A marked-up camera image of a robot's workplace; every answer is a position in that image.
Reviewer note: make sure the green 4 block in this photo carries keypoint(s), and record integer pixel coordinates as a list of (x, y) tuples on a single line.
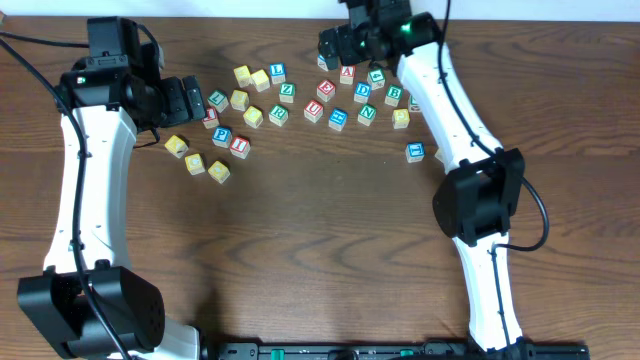
[(376, 79)]

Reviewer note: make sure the green N block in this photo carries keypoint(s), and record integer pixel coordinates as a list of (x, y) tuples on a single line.
[(366, 114)]

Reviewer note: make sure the green Z block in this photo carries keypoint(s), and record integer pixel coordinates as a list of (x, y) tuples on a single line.
[(287, 92)]

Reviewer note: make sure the red i block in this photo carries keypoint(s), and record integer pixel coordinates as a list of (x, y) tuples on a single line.
[(211, 119), (240, 147)]

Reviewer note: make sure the red E block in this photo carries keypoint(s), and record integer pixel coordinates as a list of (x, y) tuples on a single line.
[(326, 90)]

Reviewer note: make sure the green R block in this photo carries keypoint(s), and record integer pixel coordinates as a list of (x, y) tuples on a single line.
[(278, 115)]

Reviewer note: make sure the yellow block far right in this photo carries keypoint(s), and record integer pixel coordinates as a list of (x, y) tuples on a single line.
[(439, 156)]

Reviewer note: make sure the yellow S block ladybug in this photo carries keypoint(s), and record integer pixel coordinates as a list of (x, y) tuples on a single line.
[(260, 80)]

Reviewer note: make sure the blue D block middle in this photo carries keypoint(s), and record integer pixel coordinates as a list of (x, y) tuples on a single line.
[(362, 92)]

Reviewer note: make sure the blue H block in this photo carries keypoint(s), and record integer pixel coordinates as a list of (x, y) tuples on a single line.
[(337, 119)]

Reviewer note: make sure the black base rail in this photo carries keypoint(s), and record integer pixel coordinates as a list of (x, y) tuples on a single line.
[(445, 350)]

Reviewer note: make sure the yellow K block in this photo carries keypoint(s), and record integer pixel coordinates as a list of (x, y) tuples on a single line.
[(176, 146)]

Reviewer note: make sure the yellow O block lower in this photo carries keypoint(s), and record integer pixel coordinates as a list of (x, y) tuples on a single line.
[(219, 172)]

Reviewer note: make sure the blue L block left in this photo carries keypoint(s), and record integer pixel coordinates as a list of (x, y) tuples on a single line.
[(277, 73)]

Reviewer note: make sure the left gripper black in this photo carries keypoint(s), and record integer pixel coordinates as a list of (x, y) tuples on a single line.
[(179, 111)]

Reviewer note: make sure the blue T block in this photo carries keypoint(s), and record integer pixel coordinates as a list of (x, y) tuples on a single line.
[(414, 152)]

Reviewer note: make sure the yellow M block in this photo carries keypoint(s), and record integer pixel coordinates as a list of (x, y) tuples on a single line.
[(243, 76)]

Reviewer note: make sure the yellow o block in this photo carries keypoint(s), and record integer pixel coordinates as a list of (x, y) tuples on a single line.
[(253, 117), (219, 172)]

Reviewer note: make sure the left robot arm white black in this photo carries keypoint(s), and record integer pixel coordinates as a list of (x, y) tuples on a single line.
[(87, 302)]

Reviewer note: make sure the green 7 block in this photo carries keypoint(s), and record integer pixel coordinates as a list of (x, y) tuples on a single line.
[(218, 100)]

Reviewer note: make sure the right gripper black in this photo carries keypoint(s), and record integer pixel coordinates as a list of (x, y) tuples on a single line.
[(343, 35)]

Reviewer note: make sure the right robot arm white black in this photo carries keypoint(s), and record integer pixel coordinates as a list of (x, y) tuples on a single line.
[(479, 194)]

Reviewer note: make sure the red A block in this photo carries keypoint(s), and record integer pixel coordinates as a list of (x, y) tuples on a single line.
[(347, 75)]

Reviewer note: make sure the green B block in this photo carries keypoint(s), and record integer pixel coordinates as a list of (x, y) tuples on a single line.
[(393, 95)]

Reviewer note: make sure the yellow S block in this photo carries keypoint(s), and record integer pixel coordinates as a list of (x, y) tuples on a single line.
[(239, 100)]

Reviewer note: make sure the blue L block top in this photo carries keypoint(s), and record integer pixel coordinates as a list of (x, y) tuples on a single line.
[(321, 62)]

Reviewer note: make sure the blue l block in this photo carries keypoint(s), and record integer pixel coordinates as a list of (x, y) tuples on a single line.
[(277, 73), (321, 62)]

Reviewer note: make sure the blue P block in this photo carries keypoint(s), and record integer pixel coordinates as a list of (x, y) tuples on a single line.
[(222, 137)]

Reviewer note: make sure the yellow O block upper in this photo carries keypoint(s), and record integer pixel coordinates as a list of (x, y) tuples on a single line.
[(253, 117)]

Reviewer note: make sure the red U block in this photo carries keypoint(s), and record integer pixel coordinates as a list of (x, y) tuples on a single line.
[(313, 111)]

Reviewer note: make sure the yellow C block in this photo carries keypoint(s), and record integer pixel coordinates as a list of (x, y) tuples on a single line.
[(195, 164)]

